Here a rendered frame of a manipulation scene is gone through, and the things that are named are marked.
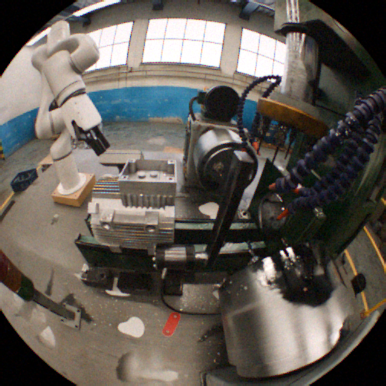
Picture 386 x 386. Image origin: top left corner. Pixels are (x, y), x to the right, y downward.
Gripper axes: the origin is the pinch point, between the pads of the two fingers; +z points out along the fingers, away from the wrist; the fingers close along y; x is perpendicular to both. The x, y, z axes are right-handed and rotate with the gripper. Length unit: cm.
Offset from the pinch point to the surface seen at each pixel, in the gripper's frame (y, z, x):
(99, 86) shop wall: -569, -168, -230
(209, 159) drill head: -14.7, 24.4, 23.1
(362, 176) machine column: 21, 23, 59
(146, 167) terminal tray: 1.4, 11.1, 8.4
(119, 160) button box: -15.5, 10.1, -6.7
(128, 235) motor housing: 15.2, 18.2, 0.9
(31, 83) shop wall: -476, -420, -459
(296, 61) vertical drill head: 8.4, -2.6, 48.9
